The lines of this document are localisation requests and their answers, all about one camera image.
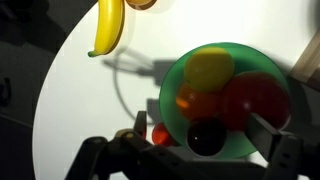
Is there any yellow toy lemon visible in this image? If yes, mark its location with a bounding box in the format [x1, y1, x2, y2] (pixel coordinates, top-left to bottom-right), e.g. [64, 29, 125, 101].
[183, 46, 236, 94]

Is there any dark orange toy fruit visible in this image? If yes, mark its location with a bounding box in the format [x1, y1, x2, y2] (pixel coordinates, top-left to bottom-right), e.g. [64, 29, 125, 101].
[175, 82, 223, 122]

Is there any red toy apple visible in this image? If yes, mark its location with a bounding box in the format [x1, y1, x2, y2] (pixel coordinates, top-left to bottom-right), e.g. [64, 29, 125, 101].
[219, 71, 292, 132]

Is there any dark purple toy plum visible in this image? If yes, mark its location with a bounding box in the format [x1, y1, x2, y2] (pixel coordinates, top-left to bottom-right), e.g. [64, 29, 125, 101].
[186, 117, 228, 157]

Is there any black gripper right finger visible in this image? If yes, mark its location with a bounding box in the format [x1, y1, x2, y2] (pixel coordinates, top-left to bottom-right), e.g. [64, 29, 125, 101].
[244, 112, 304, 180]

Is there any green plastic bowl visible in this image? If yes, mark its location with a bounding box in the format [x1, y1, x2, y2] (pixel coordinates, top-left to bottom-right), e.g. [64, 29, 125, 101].
[158, 41, 292, 160]

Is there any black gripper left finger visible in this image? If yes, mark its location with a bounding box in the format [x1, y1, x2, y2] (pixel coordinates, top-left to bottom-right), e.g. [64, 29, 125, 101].
[123, 109, 158, 158]

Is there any yellow toy banana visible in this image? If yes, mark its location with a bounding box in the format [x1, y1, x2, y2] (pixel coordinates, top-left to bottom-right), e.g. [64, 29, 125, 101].
[86, 0, 126, 59]

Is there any small red toy fruit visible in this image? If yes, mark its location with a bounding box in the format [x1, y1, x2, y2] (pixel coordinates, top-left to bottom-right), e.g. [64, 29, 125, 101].
[151, 121, 178, 148]

